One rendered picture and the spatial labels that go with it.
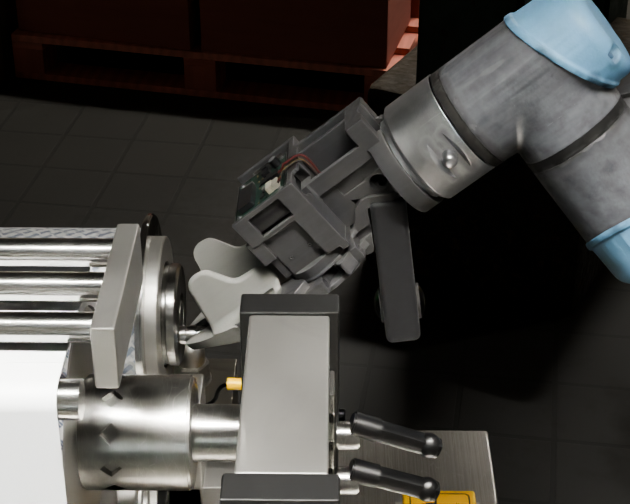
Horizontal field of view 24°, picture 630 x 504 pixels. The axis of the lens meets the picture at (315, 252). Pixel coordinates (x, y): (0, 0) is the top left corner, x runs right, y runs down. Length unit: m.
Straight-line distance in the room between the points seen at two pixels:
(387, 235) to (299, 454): 0.37
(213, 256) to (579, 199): 0.27
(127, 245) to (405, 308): 0.32
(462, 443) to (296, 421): 0.87
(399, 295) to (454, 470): 0.50
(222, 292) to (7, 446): 0.33
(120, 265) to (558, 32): 0.33
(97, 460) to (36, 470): 0.09
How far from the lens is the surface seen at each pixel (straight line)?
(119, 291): 0.71
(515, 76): 0.92
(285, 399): 0.66
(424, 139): 0.94
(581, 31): 0.92
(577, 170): 0.94
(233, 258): 1.04
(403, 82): 3.34
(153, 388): 0.80
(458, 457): 1.50
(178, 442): 0.79
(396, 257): 0.99
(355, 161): 0.96
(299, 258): 0.98
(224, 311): 1.01
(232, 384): 1.03
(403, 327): 1.02
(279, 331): 0.71
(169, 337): 1.04
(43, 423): 0.69
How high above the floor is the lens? 1.83
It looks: 31 degrees down
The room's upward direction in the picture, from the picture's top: straight up
